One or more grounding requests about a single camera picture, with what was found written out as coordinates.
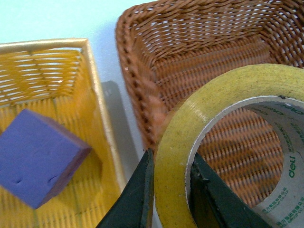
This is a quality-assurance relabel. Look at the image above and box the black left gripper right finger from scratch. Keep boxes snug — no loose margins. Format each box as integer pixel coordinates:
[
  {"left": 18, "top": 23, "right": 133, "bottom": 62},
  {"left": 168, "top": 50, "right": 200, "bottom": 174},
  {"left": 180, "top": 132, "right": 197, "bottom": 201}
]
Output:
[{"left": 190, "top": 154, "right": 270, "bottom": 228}]

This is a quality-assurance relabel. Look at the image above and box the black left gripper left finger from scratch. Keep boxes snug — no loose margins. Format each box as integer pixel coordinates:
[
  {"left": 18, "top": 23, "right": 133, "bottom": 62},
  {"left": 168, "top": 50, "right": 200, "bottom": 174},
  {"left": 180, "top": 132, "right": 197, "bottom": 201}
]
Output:
[{"left": 97, "top": 149, "right": 154, "bottom": 228}]

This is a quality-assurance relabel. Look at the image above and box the yellow tape roll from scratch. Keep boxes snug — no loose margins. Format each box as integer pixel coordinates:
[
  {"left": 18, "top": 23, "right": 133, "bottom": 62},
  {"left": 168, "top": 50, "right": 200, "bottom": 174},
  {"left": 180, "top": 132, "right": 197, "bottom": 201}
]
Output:
[{"left": 154, "top": 64, "right": 304, "bottom": 228}]

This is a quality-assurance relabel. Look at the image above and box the yellow woven basket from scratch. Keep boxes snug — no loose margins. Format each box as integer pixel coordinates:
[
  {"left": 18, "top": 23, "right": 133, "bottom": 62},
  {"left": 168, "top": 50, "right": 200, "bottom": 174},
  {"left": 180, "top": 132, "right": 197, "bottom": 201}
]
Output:
[{"left": 0, "top": 38, "right": 125, "bottom": 228}]

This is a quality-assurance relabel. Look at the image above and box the brown wicker basket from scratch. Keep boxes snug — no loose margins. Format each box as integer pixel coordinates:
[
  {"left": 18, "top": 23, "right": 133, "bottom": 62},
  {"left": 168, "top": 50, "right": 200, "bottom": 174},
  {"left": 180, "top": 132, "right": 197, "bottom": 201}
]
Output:
[{"left": 116, "top": 0, "right": 304, "bottom": 207}]

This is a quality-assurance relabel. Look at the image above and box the purple foam cube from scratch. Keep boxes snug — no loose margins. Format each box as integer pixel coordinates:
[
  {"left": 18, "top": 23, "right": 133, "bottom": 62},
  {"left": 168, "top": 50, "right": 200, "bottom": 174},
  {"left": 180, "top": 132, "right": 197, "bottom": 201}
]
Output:
[{"left": 0, "top": 109, "right": 92, "bottom": 209}]

